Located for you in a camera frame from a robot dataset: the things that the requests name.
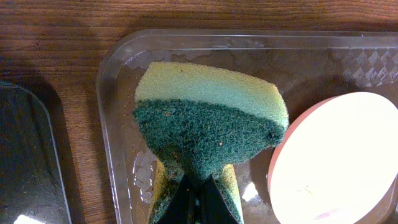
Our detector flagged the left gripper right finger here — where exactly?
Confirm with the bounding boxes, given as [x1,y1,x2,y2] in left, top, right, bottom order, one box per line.
[200,176,238,224]

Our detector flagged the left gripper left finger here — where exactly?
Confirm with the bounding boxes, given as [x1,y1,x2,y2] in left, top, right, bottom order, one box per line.
[157,175,195,224]

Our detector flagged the green yellow sponge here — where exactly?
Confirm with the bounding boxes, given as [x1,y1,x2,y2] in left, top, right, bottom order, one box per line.
[133,62,289,223]

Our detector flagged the white plate top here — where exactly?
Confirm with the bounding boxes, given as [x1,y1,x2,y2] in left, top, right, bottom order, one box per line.
[267,92,397,224]

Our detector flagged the black tray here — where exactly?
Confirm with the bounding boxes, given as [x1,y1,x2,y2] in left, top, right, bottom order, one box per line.
[1,82,71,223]

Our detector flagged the brown serving tray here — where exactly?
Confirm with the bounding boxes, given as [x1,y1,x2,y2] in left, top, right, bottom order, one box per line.
[96,29,397,223]

